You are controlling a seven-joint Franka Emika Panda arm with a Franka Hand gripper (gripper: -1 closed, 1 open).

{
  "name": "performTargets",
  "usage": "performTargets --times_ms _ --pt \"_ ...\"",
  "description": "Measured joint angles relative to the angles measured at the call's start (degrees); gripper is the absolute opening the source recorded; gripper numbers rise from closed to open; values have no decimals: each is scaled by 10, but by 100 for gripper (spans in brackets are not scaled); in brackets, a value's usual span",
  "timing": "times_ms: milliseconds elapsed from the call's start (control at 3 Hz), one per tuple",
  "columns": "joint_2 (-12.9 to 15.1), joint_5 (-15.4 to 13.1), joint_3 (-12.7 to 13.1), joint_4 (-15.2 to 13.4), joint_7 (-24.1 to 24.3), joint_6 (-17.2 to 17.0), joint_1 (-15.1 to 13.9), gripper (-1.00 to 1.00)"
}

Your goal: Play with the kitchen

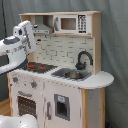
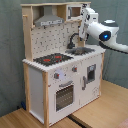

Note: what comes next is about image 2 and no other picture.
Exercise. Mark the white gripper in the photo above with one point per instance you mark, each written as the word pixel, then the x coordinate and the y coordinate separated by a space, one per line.
pixel 88 16

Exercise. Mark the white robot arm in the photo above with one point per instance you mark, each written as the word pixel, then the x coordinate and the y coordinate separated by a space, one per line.
pixel 105 32

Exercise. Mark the wooden toy kitchen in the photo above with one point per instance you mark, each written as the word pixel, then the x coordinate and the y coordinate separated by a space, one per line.
pixel 40 84

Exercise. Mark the toy microwave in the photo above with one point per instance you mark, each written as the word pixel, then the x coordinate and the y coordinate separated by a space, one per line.
pixel 73 12

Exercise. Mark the black toy faucet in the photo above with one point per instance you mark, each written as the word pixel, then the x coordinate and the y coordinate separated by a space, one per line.
pixel 71 44

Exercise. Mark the grey toy sink basin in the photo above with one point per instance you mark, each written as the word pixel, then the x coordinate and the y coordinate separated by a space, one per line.
pixel 80 51

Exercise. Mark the grey toy range hood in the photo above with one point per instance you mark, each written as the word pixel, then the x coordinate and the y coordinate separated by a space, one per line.
pixel 48 18

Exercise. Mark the toy dishwasher door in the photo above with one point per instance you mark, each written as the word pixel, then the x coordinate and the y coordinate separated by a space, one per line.
pixel 90 79

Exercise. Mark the red right oven knob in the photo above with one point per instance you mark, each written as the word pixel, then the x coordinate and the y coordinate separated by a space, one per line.
pixel 74 69

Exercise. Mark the red oven knob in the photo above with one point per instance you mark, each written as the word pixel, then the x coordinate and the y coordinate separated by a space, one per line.
pixel 56 75
pixel 74 69

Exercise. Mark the black toy stovetop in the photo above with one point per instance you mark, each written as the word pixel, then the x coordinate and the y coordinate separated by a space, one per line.
pixel 52 59

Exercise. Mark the red left oven knob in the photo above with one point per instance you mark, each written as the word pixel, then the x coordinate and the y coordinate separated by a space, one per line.
pixel 56 75

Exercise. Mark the toy oven door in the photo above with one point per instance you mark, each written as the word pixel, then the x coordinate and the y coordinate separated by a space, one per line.
pixel 64 97

